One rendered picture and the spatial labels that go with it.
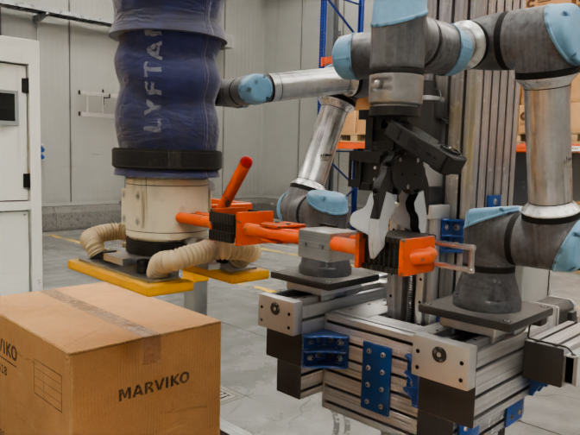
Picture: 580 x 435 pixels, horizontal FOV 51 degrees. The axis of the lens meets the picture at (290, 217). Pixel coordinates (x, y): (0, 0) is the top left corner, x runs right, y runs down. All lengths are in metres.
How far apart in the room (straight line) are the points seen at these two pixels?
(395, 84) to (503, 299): 0.71
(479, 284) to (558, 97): 0.43
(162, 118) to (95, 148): 10.05
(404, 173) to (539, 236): 0.55
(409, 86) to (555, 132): 0.52
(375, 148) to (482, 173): 0.83
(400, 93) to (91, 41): 10.63
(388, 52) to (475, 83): 0.80
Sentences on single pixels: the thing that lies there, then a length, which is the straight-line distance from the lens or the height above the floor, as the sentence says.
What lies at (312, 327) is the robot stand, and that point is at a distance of 1.67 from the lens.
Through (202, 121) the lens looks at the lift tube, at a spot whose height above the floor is 1.43.
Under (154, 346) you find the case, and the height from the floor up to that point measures 0.92.
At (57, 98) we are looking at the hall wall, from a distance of 10.99.
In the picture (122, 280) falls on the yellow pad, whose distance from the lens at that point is 1.20.
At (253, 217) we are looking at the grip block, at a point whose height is 1.26.
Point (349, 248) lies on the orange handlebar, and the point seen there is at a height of 1.24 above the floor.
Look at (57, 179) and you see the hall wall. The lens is 10.97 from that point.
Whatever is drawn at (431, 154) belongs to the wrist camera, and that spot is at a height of 1.38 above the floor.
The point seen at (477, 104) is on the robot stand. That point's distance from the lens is 1.65.
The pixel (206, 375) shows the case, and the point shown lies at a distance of 1.60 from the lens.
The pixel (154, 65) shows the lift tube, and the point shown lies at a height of 1.53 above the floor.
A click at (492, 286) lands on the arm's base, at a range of 1.43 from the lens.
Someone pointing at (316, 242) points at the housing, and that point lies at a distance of 0.94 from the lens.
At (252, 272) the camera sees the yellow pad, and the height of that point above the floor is 1.13.
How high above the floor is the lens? 1.37
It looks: 6 degrees down
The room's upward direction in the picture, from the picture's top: 2 degrees clockwise
